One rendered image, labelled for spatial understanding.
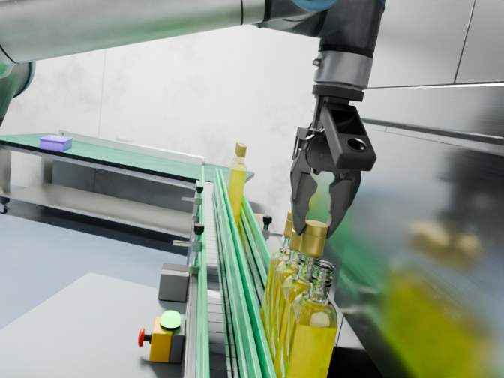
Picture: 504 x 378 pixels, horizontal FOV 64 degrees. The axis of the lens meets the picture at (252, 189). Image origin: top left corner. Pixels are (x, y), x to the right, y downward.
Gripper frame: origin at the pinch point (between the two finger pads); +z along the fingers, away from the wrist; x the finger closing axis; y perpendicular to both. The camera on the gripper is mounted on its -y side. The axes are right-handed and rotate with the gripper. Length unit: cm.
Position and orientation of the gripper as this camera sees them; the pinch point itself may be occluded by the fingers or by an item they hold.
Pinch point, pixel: (315, 229)
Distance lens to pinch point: 59.5
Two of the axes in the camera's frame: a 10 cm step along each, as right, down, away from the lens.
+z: -1.6, 9.7, 2.0
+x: -9.8, -1.3, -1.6
